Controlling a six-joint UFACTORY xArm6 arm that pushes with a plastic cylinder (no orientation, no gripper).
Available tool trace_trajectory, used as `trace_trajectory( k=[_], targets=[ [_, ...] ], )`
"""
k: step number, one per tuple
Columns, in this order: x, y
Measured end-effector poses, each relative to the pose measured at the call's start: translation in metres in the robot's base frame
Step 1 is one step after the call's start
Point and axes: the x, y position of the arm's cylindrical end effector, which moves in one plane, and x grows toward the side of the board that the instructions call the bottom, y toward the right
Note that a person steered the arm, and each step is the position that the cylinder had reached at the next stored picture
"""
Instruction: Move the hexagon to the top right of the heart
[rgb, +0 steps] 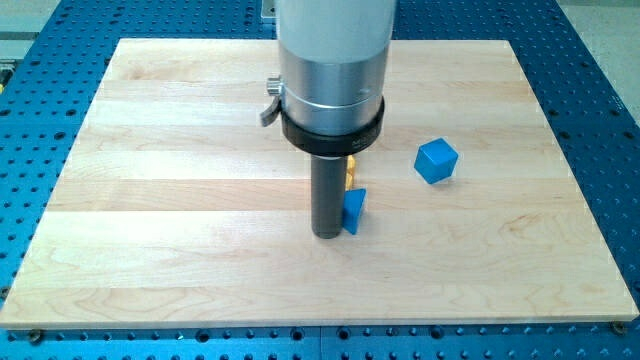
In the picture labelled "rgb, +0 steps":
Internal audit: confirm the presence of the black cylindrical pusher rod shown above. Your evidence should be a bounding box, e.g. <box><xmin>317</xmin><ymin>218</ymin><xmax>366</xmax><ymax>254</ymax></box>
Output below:
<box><xmin>311</xmin><ymin>155</ymin><xmax>347</xmax><ymax>239</ymax></box>

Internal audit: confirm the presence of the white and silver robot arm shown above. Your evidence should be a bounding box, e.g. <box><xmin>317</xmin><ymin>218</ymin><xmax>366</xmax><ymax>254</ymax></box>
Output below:
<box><xmin>260</xmin><ymin>0</ymin><xmax>397</xmax><ymax>239</ymax></box>

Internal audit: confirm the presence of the yellow block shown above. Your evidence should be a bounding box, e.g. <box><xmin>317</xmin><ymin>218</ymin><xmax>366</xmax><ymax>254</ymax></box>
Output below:
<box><xmin>345</xmin><ymin>155</ymin><xmax>356</xmax><ymax>191</ymax></box>

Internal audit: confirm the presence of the blue triangular block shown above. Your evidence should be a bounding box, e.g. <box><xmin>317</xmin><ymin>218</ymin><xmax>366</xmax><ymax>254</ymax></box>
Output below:
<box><xmin>342</xmin><ymin>188</ymin><xmax>367</xmax><ymax>235</ymax></box>

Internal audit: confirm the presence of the blue cube block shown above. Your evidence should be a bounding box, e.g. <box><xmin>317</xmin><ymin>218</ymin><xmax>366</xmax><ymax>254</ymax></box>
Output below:
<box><xmin>414</xmin><ymin>138</ymin><xmax>459</xmax><ymax>184</ymax></box>

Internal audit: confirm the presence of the light wooden board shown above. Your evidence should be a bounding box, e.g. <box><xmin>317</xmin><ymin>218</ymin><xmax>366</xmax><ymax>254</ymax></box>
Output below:
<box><xmin>1</xmin><ymin>39</ymin><xmax>638</xmax><ymax>329</ymax></box>

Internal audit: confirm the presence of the blue perforated metal table plate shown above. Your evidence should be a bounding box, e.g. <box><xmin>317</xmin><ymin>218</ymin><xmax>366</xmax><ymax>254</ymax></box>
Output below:
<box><xmin>1</xmin><ymin>0</ymin><xmax>639</xmax><ymax>359</ymax></box>

